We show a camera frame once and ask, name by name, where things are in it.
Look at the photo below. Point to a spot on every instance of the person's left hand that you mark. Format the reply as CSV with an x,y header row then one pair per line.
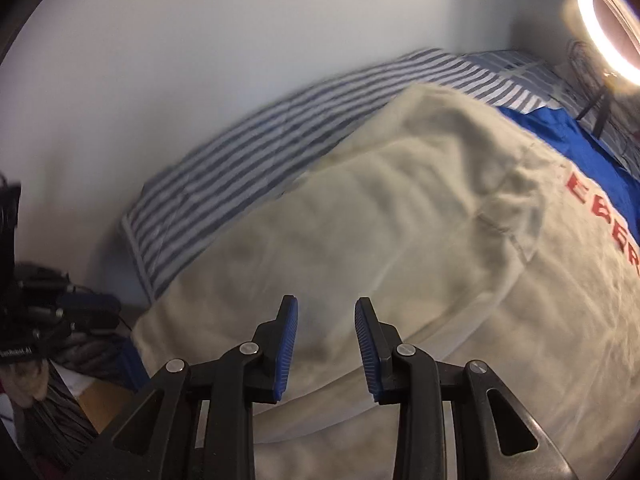
x,y
25,382

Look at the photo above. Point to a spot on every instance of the blue white striped blanket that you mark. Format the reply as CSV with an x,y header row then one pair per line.
x,y
240,170

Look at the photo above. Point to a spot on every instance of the blue checked bedsheet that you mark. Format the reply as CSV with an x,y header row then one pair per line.
x,y
535,77

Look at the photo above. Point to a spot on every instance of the black tripod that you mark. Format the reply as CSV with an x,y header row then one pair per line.
x,y
600,107

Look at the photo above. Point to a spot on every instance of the cream and blue sweatshirt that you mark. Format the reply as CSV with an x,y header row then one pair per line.
x,y
410,240

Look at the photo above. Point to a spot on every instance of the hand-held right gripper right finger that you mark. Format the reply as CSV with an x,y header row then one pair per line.
x,y
364,345

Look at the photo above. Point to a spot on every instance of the grey knit cloth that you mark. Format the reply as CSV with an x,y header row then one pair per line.
x,y
87,355

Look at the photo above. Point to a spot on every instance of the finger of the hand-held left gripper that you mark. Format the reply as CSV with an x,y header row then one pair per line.
x,y
95,322
90,303

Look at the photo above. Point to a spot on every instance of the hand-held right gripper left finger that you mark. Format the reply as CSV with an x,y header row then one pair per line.
x,y
286,340

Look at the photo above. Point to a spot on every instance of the dark striped cloth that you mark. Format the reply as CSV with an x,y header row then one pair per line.
x,y
55,425

